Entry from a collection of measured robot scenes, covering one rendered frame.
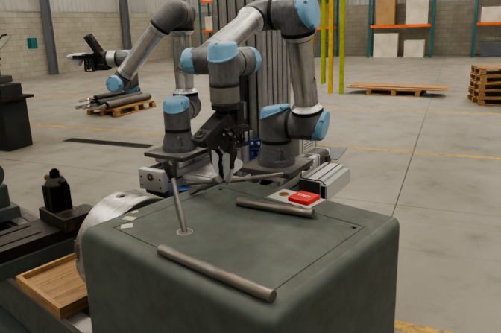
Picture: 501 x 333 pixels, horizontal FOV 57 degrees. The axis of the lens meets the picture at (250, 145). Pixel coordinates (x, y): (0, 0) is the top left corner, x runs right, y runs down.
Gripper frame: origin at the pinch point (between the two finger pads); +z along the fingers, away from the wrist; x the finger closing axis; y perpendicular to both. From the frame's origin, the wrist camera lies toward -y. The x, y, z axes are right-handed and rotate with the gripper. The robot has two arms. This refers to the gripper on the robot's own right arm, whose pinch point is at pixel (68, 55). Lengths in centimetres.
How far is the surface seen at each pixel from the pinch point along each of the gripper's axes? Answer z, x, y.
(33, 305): -28, -95, 64
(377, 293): -135, -119, 30
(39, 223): -12, -64, 53
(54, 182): -20, -61, 36
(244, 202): -103, -104, 17
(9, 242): -11, -80, 51
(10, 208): 20, -40, 61
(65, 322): -46, -106, 59
